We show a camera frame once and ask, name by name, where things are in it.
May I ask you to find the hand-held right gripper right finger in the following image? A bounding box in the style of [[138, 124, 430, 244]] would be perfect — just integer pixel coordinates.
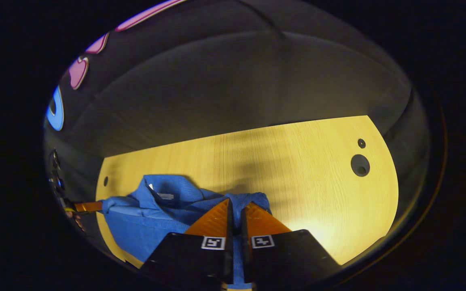
[[241, 202, 341, 285]]

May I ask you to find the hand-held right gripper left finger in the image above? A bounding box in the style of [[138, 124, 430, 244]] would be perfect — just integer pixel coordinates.
[[141, 198, 234, 285]]

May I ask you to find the blue button-up shirt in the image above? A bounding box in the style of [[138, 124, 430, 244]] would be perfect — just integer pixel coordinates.
[[102, 175, 272, 289]]

